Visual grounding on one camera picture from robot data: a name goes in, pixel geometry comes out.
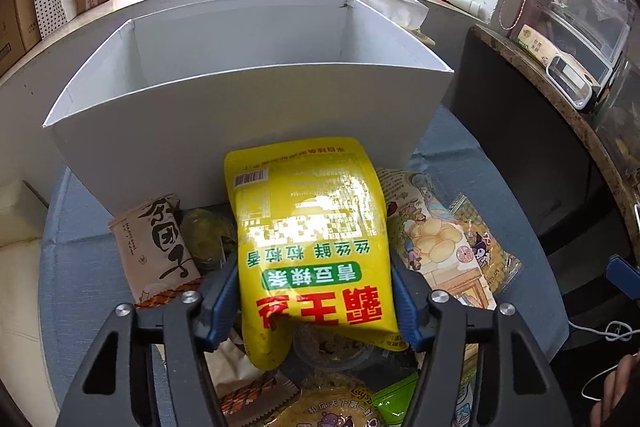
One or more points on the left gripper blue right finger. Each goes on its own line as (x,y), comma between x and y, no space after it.
(411,295)

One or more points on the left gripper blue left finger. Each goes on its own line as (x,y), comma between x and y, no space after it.
(220,304)

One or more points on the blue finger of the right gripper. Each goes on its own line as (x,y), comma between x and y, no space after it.
(624,276)

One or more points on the green snack bag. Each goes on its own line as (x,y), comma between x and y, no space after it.
(210,237)

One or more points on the beige cartoon chips bag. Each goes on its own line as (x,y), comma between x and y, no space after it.
(427,238)

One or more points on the beige calligraphy snack pack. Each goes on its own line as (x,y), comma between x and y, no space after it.
(154,256)

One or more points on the kuromi cookie pack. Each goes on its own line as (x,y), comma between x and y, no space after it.
(498,266)
(330,400)

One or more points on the yellow green-pea snack bag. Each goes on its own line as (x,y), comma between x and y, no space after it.
(312,245)

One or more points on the clear jelly cup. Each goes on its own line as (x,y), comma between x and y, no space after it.
(317,348)

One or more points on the long green-white snack pack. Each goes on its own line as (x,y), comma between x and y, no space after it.
(393,401)

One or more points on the person's right hand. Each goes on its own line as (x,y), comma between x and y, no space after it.
(614,387)

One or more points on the blue fabric table mat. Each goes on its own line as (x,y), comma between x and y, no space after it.
(82,279)

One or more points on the white open storage box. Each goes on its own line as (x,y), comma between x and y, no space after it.
(158,105)

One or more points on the white digital clock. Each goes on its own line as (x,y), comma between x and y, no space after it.
(572,81)

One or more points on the white cream sofa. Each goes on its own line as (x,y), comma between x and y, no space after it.
(24,370)

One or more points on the yellow-green box on shelf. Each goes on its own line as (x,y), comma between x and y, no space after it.
(549,55)

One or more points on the clear plastic drawer organizer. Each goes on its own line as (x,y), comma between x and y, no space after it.
(594,32)

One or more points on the yellow tissue pack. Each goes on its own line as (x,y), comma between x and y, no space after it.
(408,14)

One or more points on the white tube on sill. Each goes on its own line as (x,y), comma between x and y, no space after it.
(470,6)

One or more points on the large cardboard box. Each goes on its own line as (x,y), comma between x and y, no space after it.
(19,31)

